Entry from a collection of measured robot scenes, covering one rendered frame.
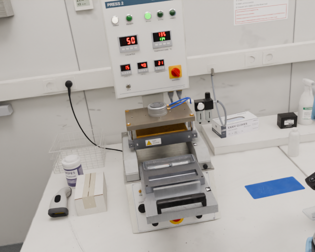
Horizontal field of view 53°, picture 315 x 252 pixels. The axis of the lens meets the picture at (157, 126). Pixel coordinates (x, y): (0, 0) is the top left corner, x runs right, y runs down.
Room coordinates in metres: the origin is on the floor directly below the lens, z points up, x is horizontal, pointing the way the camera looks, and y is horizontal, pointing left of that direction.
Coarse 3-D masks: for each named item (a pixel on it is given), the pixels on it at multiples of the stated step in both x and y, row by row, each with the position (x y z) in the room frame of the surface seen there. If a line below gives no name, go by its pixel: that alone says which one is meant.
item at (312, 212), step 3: (309, 207) 0.89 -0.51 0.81; (312, 207) 0.89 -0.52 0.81; (303, 210) 0.88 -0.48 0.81; (306, 210) 0.88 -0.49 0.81; (309, 210) 0.88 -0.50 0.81; (312, 210) 0.88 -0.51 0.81; (306, 213) 0.86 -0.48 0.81; (309, 213) 0.86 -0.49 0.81; (312, 213) 0.86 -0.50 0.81; (309, 216) 0.85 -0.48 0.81; (312, 216) 0.85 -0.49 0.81
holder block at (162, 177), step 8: (168, 168) 0.96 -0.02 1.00; (176, 168) 0.96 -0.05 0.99; (184, 168) 0.95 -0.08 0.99; (192, 168) 0.94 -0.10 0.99; (144, 176) 0.93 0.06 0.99; (152, 176) 0.93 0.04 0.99; (160, 176) 0.93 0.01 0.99; (168, 176) 0.93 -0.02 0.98; (176, 176) 0.93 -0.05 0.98; (184, 176) 0.92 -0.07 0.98; (192, 176) 0.89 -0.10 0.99; (200, 176) 0.89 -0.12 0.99; (144, 184) 0.88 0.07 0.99; (152, 184) 0.88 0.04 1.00; (160, 184) 0.87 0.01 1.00; (168, 184) 0.87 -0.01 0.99
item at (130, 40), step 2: (132, 36) 1.33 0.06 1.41; (134, 36) 1.33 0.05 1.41; (122, 38) 1.33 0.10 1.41; (124, 38) 1.33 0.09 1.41; (126, 38) 1.33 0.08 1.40; (128, 38) 1.33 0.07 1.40; (130, 38) 1.33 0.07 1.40; (132, 38) 1.33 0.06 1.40; (134, 38) 1.33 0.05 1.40; (122, 40) 1.33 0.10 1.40; (124, 40) 1.33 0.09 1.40; (126, 40) 1.33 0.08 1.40; (128, 40) 1.33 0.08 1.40; (130, 40) 1.33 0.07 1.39; (132, 40) 1.33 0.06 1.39; (134, 40) 1.33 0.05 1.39; (122, 42) 1.33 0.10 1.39; (124, 42) 1.33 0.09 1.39; (126, 42) 1.33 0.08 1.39; (128, 42) 1.33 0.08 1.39; (130, 42) 1.33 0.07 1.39; (132, 42) 1.33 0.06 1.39; (134, 42) 1.33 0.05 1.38; (122, 44) 1.33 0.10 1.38; (124, 44) 1.33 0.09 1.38; (126, 44) 1.33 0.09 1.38
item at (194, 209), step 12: (144, 192) 0.87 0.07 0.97; (156, 192) 0.83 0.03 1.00; (168, 192) 0.83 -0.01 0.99; (180, 192) 0.83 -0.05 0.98; (192, 192) 0.83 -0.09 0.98; (204, 192) 0.83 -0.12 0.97; (144, 204) 0.81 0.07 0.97; (192, 204) 0.78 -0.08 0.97; (216, 204) 0.77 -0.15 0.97; (156, 216) 0.75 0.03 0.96; (168, 216) 0.76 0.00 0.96; (180, 216) 0.76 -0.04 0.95
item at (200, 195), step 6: (168, 198) 0.77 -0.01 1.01; (174, 198) 0.77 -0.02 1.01; (180, 198) 0.77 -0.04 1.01; (186, 198) 0.76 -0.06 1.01; (192, 198) 0.76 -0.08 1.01; (198, 198) 0.77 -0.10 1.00; (204, 198) 0.77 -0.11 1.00; (156, 204) 0.76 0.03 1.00; (162, 204) 0.76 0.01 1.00; (168, 204) 0.76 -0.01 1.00; (174, 204) 0.76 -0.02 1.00; (180, 204) 0.76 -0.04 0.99; (186, 204) 0.76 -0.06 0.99; (204, 204) 0.77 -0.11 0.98
